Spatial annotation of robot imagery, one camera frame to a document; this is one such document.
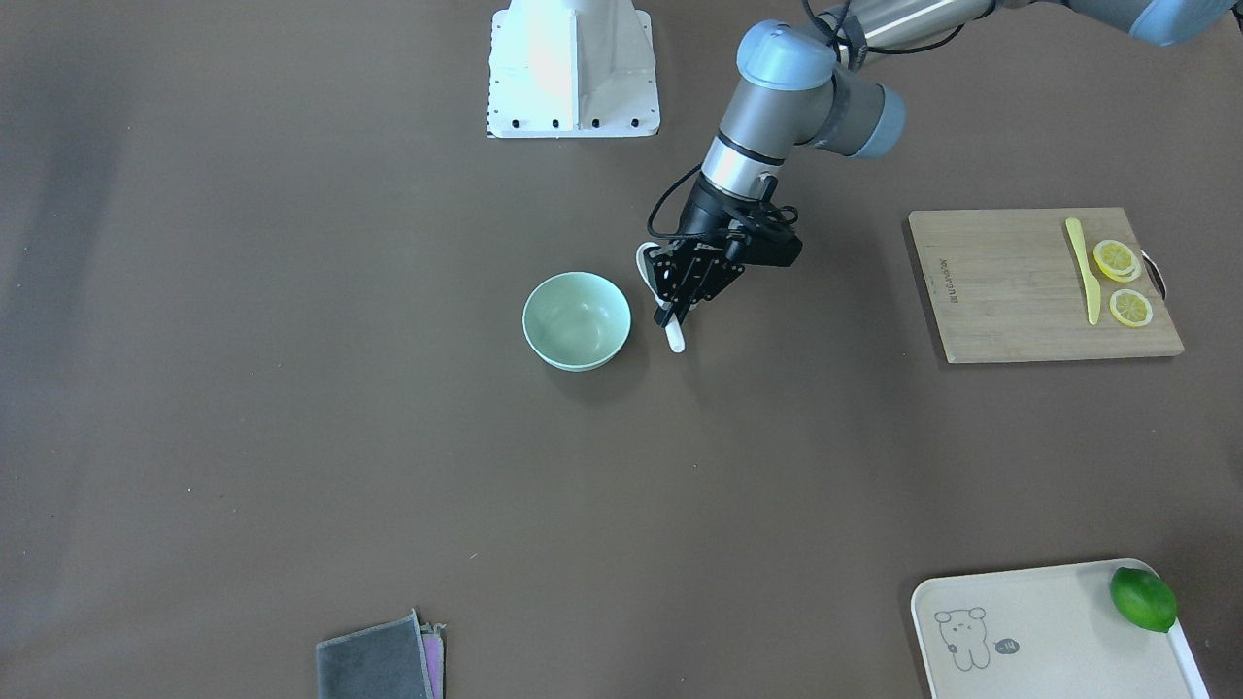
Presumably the white plastic spoon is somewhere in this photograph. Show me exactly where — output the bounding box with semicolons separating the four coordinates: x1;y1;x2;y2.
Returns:
635;243;687;353

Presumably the green lime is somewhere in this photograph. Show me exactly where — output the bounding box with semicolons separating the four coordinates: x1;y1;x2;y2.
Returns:
1109;567;1178;634

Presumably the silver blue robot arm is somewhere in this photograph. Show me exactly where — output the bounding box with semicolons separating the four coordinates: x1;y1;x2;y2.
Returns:
636;1;997;350

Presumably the bamboo cutting board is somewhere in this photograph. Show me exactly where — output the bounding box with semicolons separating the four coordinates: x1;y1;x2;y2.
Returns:
907;206;1185;364

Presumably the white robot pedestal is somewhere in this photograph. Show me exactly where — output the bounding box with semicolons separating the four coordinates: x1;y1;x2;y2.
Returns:
486;1;661;139

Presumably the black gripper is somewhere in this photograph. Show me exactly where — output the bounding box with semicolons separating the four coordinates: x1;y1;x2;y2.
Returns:
649;173;803;328

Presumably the yellow plastic knife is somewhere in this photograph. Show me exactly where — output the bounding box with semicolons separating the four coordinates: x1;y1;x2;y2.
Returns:
1063;216;1101;326

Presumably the lemon slice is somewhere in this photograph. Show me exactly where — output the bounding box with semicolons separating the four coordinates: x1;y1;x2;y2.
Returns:
1109;289;1155;328
1093;239;1142;284

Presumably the cream rabbit tray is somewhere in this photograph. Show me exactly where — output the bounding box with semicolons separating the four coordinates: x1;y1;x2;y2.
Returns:
910;558;1208;698

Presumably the light green ceramic bowl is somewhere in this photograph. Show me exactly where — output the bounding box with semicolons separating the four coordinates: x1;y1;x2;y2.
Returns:
522;271;633;373

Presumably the grey folded cloth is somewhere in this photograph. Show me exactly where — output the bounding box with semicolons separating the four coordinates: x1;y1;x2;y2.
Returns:
316;608;447;698

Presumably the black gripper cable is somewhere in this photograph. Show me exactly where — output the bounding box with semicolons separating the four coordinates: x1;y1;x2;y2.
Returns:
646;165;705;244

